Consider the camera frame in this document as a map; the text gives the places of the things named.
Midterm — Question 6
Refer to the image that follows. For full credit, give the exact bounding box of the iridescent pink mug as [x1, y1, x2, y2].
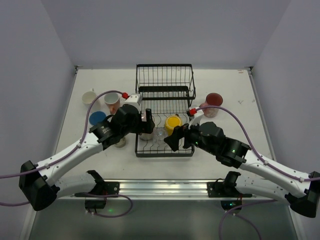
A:
[138, 113, 155, 141]

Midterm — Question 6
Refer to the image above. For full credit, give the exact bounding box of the clear glass cup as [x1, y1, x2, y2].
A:
[153, 127, 168, 146]

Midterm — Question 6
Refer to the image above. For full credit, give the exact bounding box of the beige speckled cup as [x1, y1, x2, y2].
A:
[114, 137, 127, 148]

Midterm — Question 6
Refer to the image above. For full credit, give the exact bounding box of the salmon floral mug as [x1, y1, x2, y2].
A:
[104, 92, 121, 115]

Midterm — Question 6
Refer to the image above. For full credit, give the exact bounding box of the blue tumbler cup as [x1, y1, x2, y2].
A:
[89, 111, 107, 126]

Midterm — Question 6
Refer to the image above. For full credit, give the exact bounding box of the pink floral mug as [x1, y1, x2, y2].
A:
[199, 92, 223, 118]

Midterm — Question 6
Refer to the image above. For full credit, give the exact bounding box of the white ceramic mug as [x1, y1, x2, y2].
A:
[81, 88, 98, 107]

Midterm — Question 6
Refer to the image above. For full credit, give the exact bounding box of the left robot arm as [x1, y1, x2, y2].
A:
[18, 104, 155, 211]

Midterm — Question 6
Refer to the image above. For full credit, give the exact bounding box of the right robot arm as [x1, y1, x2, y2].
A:
[164, 122, 320, 218]

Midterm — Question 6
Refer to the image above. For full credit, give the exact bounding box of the yellow mug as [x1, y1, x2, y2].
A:
[164, 114, 182, 136]

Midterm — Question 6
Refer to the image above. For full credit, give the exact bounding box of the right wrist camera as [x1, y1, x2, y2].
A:
[186, 107, 204, 129]

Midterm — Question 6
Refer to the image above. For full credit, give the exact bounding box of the black wire dish rack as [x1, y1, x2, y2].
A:
[134, 63, 196, 158]

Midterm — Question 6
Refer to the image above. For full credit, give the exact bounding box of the aluminium mounting rail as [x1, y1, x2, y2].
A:
[55, 175, 289, 201]

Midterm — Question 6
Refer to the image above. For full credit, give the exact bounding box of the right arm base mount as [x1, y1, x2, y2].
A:
[206, 178, 253, 211]

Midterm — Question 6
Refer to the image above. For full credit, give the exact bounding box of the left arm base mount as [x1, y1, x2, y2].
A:
[84, 181, 120, 213]

